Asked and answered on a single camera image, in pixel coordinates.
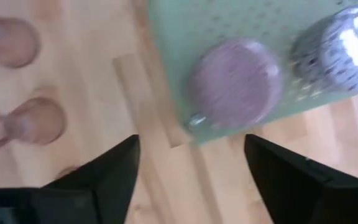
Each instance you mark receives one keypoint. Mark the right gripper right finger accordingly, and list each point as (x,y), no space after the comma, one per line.
(306,193)

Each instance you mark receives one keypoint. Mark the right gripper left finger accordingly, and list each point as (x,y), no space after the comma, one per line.
(104,186)

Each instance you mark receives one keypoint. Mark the purple round candle holder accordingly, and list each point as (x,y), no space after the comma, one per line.
(236,84)

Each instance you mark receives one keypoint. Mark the white patterned round candle holder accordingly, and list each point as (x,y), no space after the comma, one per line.
(340,49)

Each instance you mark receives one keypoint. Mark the green perforated metal shelf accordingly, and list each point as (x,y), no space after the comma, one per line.
(197,31)

